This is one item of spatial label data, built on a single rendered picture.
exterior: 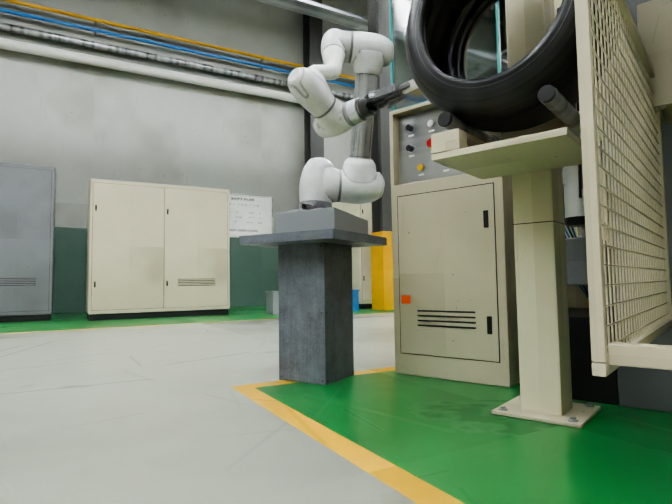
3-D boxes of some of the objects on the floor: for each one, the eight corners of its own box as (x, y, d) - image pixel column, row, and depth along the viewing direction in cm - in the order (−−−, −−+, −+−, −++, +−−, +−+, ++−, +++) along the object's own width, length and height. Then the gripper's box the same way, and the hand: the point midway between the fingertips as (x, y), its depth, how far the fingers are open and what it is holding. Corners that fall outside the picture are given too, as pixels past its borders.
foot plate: (519, 397, 177) (519, 391, 177) (601, 409, 160) (601, 402, 160) (491, 413, 156) (491, 406, 156) (581, 428, 139) (581, 421, 139)
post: (531, 404, 167) (505, -262, 183) (573, 410, 159) (541, -290, 175) (518, 412, 157) (491, -294, 173) (562, 419, 149) (530, -324, 165)
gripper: (350, 93, 167) (408, 63, 152) (372, 103, 177) (428, 76, 162) (352, 113, 166) (411, 85, 151) (374, 122, 176) (432, 97, 161)
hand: (411, 85), depth 159 cm, fingers closed
